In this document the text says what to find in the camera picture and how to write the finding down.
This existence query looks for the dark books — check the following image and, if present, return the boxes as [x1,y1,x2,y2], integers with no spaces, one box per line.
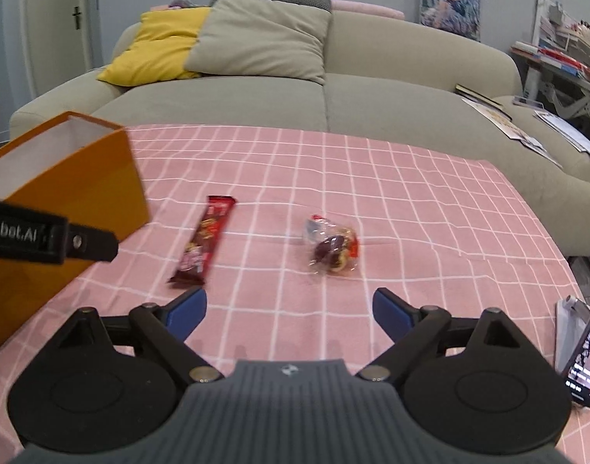
[454,84,504,108]

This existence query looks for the pink checked tablecloth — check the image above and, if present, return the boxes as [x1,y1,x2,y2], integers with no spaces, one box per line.
[0,123,586,464]

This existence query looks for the beige sofa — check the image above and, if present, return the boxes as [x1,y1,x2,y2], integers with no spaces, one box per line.
[9,0,590,257]

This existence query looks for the red-brown chocolate bar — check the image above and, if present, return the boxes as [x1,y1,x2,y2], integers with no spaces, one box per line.
[166,194,238,287]

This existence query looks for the beige pillow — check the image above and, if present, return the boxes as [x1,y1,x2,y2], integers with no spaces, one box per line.
[183,0,333,84]

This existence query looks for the open magazine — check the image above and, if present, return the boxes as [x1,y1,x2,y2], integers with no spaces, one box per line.
[462,98,561,165]

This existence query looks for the grey plush item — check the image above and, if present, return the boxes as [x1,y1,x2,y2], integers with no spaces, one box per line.
[150,0,211,11]

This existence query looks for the yellow pillow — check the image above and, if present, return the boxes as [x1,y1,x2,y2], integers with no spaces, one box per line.
[96,7,213,88]

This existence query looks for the orange cardboard box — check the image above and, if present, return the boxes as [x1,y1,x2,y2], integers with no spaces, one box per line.
[0,111,150,361]

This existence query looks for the white papers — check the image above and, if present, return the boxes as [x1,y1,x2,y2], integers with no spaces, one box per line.
[534,109,590,159]

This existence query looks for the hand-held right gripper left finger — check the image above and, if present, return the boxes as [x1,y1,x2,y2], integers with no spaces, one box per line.
[58,286,225,384]

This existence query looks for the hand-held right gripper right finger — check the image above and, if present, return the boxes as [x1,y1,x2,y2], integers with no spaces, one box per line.
[372,287,523,382]

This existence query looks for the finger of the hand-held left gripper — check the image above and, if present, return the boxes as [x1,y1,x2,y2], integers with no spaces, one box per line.
[65,222,120,262]

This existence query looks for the white desk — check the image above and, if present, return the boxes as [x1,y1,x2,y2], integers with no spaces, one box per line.
[510,48,590,119]

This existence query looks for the white door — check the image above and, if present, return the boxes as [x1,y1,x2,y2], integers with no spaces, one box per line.
[21,0,99,107]

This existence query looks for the pink blanket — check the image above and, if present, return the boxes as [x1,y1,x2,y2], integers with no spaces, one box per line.
[330,0,404,22]

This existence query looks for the clear packet with dark snack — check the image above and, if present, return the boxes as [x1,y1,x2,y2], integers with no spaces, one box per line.
[302,213,361,276]

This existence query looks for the blue wall poster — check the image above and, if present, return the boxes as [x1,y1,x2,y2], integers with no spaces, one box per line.
[418,0,482,42]

